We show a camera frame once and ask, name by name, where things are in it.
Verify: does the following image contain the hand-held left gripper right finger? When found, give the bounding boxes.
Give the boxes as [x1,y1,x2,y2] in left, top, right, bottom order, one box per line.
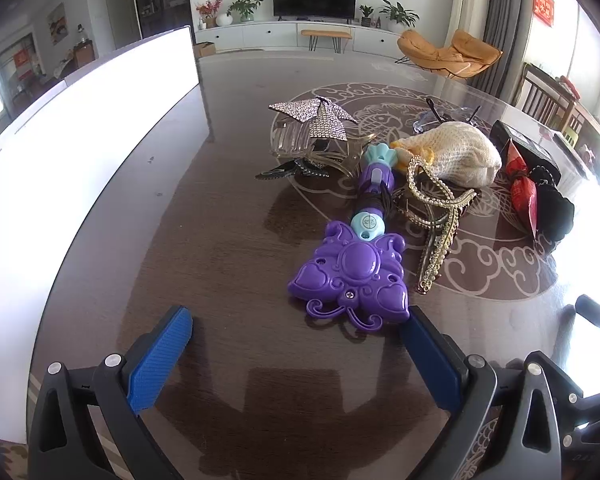
[405,305,587,480]

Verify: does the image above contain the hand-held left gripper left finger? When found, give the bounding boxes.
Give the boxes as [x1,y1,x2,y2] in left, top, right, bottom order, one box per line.
[27,304,193,480]

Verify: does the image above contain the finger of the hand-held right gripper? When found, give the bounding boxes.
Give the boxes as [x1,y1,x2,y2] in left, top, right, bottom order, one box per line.
[575,294,600,343]

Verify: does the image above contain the black cloth pouch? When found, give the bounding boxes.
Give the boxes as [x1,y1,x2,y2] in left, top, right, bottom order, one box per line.
[530,165,576,253]

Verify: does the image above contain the gold rhinestone hair clip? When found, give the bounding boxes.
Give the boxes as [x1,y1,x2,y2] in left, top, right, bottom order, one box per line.
[417,200,461,293]

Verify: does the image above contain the purple butterfly toy wand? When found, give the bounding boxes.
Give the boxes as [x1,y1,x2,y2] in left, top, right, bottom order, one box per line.
[287,142,412,331]

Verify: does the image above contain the red snack packet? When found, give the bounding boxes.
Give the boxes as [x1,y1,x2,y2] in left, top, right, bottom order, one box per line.
[502,140,543,241]

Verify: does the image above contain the pearl hair clip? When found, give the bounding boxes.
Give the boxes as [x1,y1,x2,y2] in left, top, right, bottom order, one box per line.
[405,157,476,221]

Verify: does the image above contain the black box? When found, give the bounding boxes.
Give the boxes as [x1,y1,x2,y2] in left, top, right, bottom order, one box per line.
[490,120,562,186]

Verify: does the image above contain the cream knit pouch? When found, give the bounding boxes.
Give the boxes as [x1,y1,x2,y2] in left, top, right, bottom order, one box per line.
[390,122,503,186]

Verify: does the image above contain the black rhinestone hair clip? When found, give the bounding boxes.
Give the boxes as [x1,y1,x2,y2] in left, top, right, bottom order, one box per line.
[254,152,331,181]

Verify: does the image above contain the clear glasses with black arms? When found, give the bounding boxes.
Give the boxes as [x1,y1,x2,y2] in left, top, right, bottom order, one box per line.
[412,96,483,133]

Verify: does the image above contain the dark patterned glass desktop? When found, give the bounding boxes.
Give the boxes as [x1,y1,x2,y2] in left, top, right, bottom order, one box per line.
[27,50,600,480]

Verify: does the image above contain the wooden chair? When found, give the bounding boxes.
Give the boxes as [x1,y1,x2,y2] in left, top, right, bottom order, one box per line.
[517,62,581,131]

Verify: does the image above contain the orange lounge chair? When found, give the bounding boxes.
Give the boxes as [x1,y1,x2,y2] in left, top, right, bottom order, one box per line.
[395,29,503,81]

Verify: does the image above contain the grey curtain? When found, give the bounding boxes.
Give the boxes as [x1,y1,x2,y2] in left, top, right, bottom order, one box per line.
[482,0,536,101]

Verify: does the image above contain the white curtain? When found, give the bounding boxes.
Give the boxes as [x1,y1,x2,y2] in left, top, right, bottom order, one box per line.
[452,0,491,46]

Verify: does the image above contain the white television cabinet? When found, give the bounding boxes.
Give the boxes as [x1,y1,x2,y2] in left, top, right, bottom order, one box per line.
[195,20,421,55]

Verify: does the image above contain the orange bench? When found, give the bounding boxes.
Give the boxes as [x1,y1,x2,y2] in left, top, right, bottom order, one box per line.
[300,29,353,53]

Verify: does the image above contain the large leafy potted plant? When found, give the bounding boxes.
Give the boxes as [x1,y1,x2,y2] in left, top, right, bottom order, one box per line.
[379,0,420,31]

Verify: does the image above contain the red flower plant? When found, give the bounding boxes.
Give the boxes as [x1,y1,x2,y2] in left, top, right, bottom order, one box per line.
[196,0,224,28]

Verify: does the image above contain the bushy green potted plant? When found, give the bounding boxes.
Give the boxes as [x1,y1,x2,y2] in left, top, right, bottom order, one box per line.
[226,0,263,23]

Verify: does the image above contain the framed wall picture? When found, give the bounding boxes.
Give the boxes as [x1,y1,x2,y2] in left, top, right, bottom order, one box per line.
[47,2,68,46]

